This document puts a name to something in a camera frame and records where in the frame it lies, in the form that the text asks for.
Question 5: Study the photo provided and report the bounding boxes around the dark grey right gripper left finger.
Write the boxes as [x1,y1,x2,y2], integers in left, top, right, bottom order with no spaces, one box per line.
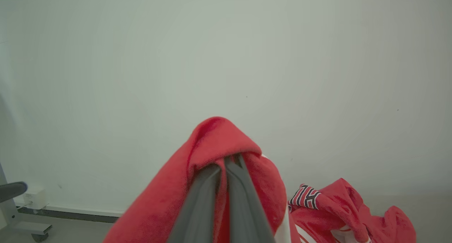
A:
[167,165,222,243]

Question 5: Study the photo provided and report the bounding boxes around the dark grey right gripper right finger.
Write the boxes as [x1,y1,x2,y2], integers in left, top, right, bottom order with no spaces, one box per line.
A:
[224,154,276,243]

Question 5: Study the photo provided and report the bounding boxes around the red clothing with white stripes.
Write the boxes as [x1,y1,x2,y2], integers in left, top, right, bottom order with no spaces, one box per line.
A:
[102,116,417,243]

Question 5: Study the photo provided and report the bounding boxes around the white stand with caster wheel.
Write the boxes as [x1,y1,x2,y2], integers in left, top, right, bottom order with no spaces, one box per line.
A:
[0,162,53,243]

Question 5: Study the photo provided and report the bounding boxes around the dark wall baseboard strip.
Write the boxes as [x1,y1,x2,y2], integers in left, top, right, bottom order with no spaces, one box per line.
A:
[16,205,121,224]

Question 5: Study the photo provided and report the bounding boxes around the white wall power adapter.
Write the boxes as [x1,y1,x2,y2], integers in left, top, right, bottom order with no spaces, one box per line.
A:
[22,186,49,211]

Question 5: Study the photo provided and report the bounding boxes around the dark grey bar handle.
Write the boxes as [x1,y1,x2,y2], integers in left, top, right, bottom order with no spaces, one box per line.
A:
[0,181,28,203]

